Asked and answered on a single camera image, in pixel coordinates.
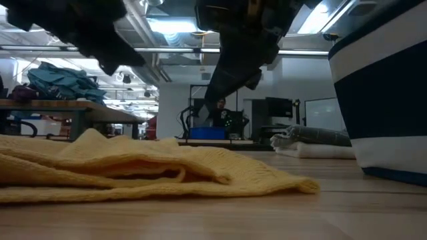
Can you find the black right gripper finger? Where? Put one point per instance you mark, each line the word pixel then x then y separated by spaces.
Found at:
pixel 253 80
pixel 225 83

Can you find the grey checked towel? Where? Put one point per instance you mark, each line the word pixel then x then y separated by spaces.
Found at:
pixel 313 135

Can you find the white checked towel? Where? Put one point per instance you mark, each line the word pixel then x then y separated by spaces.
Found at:
pixel 317 150

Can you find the mustard yellow towel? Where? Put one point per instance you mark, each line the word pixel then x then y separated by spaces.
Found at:
pixel 133 166

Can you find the blue fabric bin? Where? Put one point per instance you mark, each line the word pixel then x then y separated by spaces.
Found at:
pixel 383 100

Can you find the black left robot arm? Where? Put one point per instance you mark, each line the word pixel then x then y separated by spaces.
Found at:
pixel 50 13

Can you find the person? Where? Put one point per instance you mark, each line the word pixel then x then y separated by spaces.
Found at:
pixel 221 113

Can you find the black computer monitor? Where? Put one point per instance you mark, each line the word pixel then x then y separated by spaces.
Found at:
pixel 279 106

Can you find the blue box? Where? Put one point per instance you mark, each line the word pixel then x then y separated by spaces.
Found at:
pixel 207 133

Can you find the teal bag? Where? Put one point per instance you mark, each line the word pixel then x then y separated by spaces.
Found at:
pixel 63 81

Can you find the ceiling light strip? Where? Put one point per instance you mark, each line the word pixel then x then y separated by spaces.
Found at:
pixel 173 50

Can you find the wooden workbench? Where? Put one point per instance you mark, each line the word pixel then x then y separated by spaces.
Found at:
pixel 66 105

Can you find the whiteboard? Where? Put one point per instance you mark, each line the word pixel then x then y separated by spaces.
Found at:
pixel 323 115

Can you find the red object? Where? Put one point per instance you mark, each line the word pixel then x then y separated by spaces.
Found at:
pixel 151 128

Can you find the maroon bag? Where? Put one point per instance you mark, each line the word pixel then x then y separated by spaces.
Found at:
pixel 23 93

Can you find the white storage box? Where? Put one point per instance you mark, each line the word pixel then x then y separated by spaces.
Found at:
pixel 43 126

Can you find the wall vent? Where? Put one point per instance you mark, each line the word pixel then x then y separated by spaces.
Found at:
pixel 206 76

